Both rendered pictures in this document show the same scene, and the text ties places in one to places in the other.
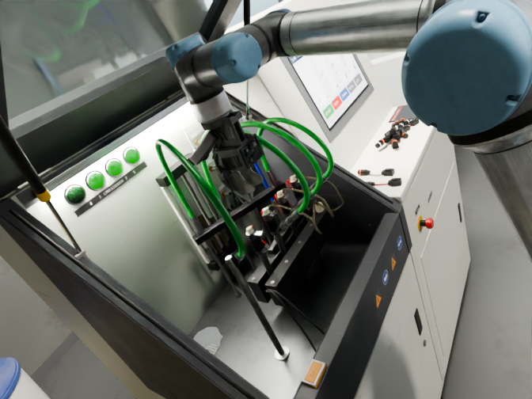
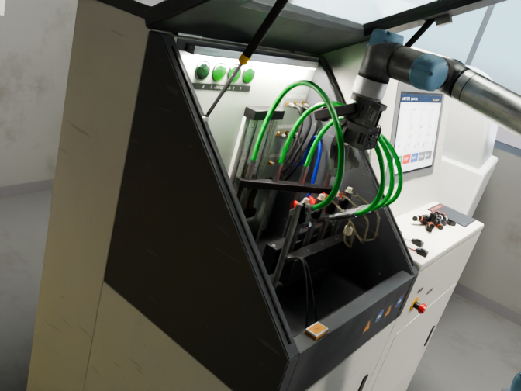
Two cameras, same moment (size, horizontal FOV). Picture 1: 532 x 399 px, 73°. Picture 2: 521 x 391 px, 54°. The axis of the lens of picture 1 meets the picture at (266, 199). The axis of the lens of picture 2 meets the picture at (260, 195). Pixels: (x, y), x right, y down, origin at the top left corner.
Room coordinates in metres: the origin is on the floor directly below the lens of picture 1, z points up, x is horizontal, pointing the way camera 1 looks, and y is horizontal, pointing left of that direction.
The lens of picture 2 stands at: (-0.44, 0.45, 1.59)
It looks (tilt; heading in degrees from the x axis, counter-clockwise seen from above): 21 degrees down; 348
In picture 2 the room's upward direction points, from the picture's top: 16 degrees clockwise
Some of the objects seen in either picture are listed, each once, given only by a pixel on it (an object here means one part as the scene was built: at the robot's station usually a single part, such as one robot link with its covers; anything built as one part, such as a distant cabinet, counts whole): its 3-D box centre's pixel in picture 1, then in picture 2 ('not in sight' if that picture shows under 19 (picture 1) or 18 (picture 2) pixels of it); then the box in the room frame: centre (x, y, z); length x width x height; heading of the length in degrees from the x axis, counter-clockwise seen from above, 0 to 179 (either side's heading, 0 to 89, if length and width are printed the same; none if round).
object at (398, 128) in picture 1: (397, 131); (435, 218); (1.22, -0.55, 1.01); 0.23 x 0.11 x 0.06; 135
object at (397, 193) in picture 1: (397, 145); (428, 230); (1.19, -0.53, 0.96); 0.70 x 0.22 x 0.03; 135
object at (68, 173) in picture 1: (129, 134); (261, 57); (0.98, 0.26, 1.43); 0.54 x 0.03 x 0.02; 135
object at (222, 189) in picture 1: (220, 161); (288, 133); (1.16, 0.09, 1.20); 0.13 x 0.03 x 0.31; 135
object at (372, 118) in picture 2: (230, 142); (360, 122); (0.75, 0.02, 1.37); 0.09 x 0.08 x 0.12; 45
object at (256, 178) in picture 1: (252, 180); (348, 161); (0.76, 0.01, 1.27); 0.06 x 0.03 x 0.09; 45
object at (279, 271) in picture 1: (298, 260); (306, 261); (0.88, -0.01, 0.91); 0.34 x 0.10 x 0.15; 135
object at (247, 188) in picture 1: (245, 188); (342, 163); (0.74, 0.03, 1.27); 0.06 x 0.03 x 0.09; 45
